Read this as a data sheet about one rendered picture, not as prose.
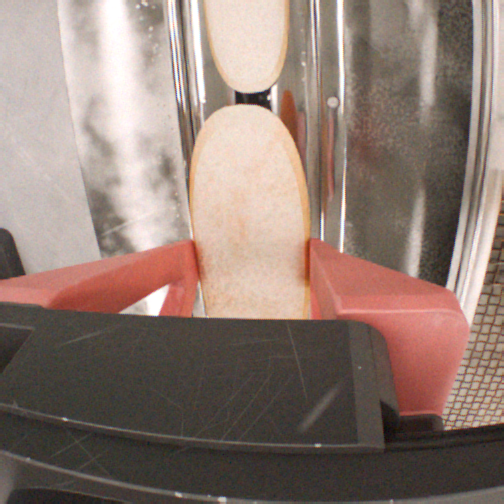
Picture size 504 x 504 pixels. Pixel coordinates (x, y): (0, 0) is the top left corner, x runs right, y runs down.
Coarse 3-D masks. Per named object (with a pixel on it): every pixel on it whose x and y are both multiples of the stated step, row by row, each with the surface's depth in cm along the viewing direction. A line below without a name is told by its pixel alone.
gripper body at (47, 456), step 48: (0, 432) 4; (48, 432) 4; (432, 432) 4; (480, 432) 4; (0, 480) 4; (48, 480) 4; (96, 480) 3; (144, 480) 3; (192, 480) 3; (240, 480) 3; (288, 480) 3; (336, 480) 3; (384, 480) 3; (432, 480) 3; (480, 480) 3
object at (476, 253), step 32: (480, 128) 14; (480, 160) 14; (480, 192) 14; (480, 224) 15; (480, 256) 16; (480, 288) 17; (480, 352) 19; (480, 384) 20; (448, 416) 22; (480, 416) 21
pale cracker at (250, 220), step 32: (224, 128) 11; (256, 128) 11; (192, 160) 12; (224, 160) 11; (256, 160) 11; (288, 160) 11; (192, 192) 12; (224, 192) 12; (256, 192) 12; (288, 192) 12; (192, 224) 13; (224, 224) 12; (256, 224) 12; (288, 224) 12; (224, 256) 13; (256, 256) 13; (288, 256) 13; (224, 288) 13; (256, 288) 13; (288, 288) 13
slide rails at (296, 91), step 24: (192, 0) 16; (312, 0) 16; (192, 24) 17; (312, 24) 16; (192, 48) 17; (288, 48) 17; (312, 48) 17; (192, 72) 18; (216, 72) 18; (288, 72) 18; (312, 72) 17; (192, 96) 19; (216, 96) 18; (288, 96) 18; (312, 96) 18; (192, 120) 19; (288, 120) 19; (312, 120) 19; (312, 144) 19; (312, 168) 20; (312, 192) 20; (312, 216) 21
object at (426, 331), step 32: (320, 256) 9; (352, 256) 9; (320, 288) 8; (352, 288) 6; (384, 288) 6; (416, 288) 6; (384, 320) 5; (416, 320) 5; (448, 320) 5; (416, 352) 6; (448, 352) 5; (416, 384) 6; (448, 384) 6; (416, 416) 6
